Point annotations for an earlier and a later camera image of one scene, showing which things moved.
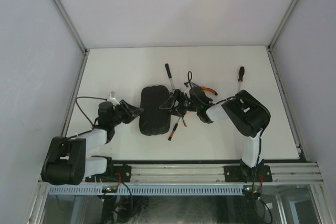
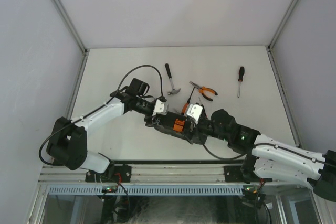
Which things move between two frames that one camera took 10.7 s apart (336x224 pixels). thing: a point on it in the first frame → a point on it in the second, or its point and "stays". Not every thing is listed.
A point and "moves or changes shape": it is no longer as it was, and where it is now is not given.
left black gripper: x=133 y=111 → x=149 y=122
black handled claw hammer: x=169 y=73 stays
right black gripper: x=169 y=103 → x=193 y=128
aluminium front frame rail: x=214 y=173 stays
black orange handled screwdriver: x=241 y=70 stays
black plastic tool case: x=154 y=120 moves or changes shape
